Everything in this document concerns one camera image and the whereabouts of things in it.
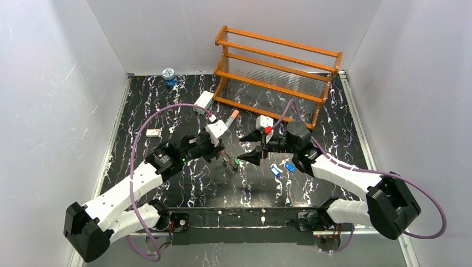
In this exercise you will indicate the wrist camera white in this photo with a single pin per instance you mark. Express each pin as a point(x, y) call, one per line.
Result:
point(265, 125)
point(215, 129)

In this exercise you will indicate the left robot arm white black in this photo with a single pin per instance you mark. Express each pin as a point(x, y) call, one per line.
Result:
point(91, 228)

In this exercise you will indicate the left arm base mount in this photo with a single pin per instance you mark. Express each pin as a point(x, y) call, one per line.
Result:
point(174, 222)

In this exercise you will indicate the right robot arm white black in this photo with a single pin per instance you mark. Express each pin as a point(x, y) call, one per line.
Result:
point(384, 202)

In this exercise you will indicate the aluminium rail frame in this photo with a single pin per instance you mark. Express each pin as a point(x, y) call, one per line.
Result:
point(207, 218)

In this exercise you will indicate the blue jar with lid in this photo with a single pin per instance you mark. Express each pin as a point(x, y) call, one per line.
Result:
point(169, 77)

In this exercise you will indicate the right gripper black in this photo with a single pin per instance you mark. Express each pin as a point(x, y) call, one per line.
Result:
point(262, 147)

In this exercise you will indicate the orange capped tube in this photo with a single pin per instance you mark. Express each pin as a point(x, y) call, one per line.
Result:
point(231, 118)

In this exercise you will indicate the metal key organizer ring red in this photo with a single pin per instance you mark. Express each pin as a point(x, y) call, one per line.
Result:
point(228, 161)

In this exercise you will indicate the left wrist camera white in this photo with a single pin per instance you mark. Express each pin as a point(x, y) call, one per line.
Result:
point(215, 129)

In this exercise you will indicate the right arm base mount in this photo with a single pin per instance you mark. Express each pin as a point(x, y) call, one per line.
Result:
point(327, 234)

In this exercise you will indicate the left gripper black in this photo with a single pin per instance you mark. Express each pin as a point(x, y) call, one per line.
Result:
point(212, 149)

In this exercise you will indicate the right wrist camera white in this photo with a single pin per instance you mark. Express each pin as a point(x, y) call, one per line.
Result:
point(265, 125)

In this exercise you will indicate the small white card box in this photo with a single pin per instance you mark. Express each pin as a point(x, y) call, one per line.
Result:
point(153, 132)

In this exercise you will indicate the orange wooden shelf rack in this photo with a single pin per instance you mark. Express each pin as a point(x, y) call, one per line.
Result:
point(276, 65)

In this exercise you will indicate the white red box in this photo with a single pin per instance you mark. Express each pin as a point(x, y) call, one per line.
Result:
point(205, 100)

